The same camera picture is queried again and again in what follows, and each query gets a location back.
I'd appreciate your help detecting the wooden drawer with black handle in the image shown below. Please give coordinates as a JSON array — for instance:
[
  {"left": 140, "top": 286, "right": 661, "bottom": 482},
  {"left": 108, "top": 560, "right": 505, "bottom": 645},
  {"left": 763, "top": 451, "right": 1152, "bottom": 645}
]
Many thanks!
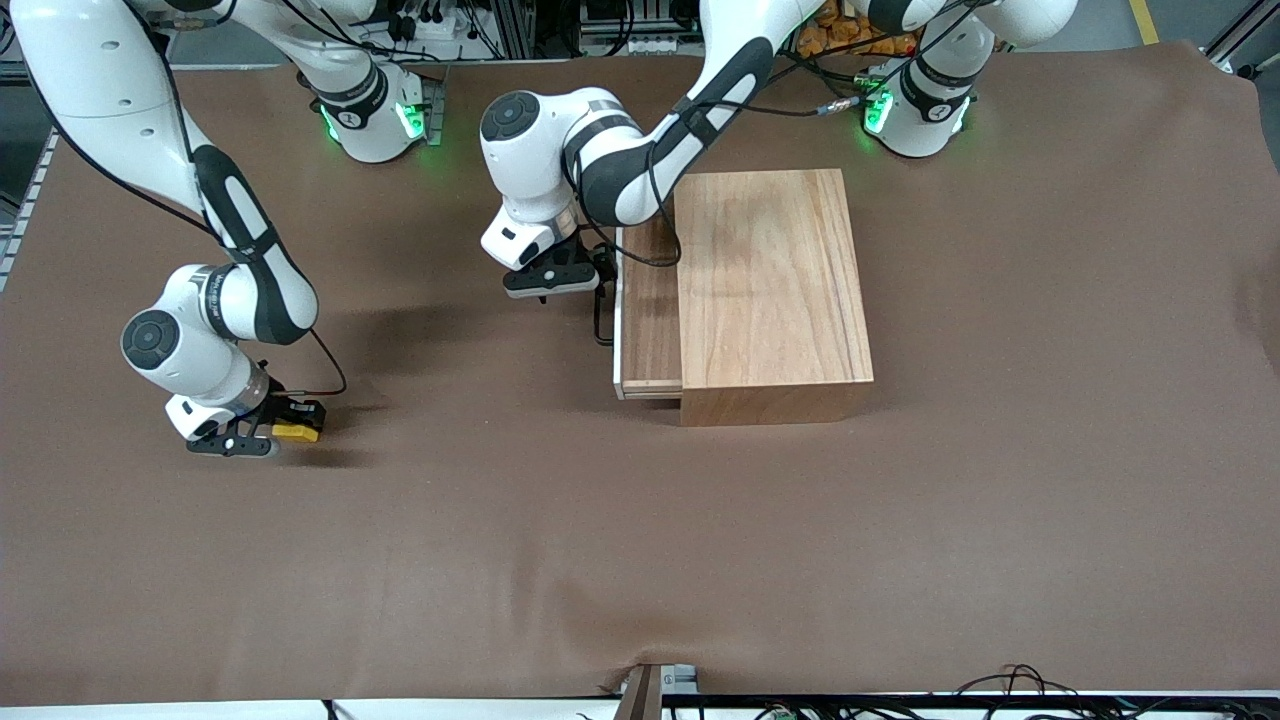
[{"left": 593, "top": 215, "right": 686, "bottom": 401}]

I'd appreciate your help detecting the light wooden box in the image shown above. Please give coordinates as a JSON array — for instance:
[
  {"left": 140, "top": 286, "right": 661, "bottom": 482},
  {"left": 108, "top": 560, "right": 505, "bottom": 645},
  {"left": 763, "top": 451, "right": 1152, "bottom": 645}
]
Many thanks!
[{"left": 675, "top": 168, "right": 876, "bottom": 428}]

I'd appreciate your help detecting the white power strip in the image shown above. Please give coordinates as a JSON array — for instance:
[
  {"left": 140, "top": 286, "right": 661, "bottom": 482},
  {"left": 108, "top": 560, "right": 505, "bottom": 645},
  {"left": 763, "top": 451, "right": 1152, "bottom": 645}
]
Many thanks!
[{"left": 598, "top": 35, "right": 693, "bottom": 57}]

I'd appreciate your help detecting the brown table cover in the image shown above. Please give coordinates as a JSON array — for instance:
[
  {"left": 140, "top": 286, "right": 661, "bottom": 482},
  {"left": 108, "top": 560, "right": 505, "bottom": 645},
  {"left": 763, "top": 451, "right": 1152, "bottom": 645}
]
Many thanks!
[{"left": 0, "top": 40, "right": 1280, "bottom": 706}]

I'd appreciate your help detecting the orange items pile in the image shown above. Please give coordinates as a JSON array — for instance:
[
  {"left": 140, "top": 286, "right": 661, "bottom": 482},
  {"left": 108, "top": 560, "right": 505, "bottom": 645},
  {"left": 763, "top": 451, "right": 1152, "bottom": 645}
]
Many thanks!
[{"left": 797, "top": 18, "right": 921, "bottom": 59}]

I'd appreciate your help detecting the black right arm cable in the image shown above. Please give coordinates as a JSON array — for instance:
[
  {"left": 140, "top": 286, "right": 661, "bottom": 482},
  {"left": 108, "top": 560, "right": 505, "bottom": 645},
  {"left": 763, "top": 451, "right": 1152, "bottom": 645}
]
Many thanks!
[{"left": 25, "top": 0, "right": 348, "bottom": 399}]

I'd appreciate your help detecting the white perforated rail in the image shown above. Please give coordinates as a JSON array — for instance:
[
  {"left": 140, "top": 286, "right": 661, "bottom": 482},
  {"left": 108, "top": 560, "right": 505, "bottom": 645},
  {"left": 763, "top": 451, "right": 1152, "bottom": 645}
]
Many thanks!
[{"left": 0, "top": 130, "right": 51, "bottom": 293}]

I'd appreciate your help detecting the metal bracket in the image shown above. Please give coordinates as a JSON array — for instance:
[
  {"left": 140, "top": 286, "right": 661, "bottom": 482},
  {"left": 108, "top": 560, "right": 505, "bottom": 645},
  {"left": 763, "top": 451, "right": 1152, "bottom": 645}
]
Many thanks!
[{"left": 615, "top": 663, "right": 696, "bottom": 720}]

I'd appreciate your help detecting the black cable tangle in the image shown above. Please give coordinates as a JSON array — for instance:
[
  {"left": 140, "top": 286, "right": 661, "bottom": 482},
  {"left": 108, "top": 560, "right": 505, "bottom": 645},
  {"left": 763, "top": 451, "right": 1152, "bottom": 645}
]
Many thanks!
[{"left": 950, "top": 663, "right": 1280, "bottom": 720}]

